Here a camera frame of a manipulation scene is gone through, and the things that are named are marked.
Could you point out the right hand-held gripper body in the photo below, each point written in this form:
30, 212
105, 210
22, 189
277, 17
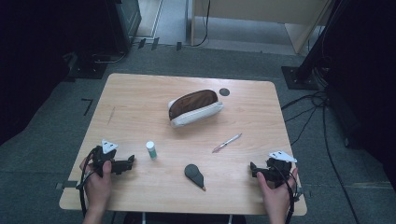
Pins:
278, 169

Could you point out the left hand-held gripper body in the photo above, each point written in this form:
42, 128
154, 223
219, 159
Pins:
101, 157

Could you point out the white glue stick green label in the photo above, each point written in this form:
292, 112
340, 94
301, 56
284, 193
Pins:
151, 151

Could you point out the silver pen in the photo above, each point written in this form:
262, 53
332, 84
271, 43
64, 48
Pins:
227, 142

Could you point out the white pencil case brown lining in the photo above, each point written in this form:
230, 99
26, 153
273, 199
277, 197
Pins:
199, 115

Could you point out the person's right hand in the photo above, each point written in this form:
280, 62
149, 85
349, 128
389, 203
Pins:
278, 199

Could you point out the person's left hand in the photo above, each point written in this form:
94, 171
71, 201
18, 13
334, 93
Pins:
98, 189

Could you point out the grey tape strip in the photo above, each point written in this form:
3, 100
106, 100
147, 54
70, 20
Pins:
67, 184
305, 192

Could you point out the dark grey teardrop-shaped sharpener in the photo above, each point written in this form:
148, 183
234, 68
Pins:
193, 173

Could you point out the dark round table grommet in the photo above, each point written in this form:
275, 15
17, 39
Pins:
224, 92

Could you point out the person's dark lap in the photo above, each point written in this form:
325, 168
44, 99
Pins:
186, 219

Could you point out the black cabinet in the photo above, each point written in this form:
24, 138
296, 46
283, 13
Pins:
124, 21

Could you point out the black stand base plate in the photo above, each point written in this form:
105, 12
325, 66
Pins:
299, 79
87, 68

